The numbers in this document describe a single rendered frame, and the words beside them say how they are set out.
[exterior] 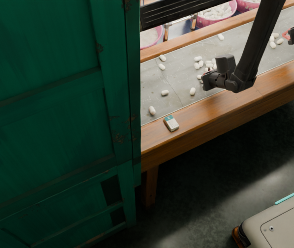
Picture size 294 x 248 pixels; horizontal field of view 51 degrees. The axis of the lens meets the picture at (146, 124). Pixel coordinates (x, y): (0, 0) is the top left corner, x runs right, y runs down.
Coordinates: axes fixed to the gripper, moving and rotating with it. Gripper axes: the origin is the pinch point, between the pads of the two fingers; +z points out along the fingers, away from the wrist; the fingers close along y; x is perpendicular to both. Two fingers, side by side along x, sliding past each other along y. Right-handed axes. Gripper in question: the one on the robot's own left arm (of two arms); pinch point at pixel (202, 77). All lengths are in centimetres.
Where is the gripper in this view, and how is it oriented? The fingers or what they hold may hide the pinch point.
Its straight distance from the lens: 134.0
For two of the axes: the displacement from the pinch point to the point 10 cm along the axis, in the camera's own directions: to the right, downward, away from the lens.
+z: -3.6, -2.2, 9.1
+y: -8.9, 3.8, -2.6
